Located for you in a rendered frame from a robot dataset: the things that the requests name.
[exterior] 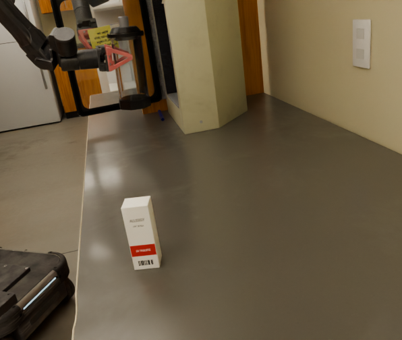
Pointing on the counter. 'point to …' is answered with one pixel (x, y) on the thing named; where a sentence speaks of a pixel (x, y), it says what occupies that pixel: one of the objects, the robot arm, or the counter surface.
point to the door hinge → (156, 48)
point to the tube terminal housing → (206, 63)
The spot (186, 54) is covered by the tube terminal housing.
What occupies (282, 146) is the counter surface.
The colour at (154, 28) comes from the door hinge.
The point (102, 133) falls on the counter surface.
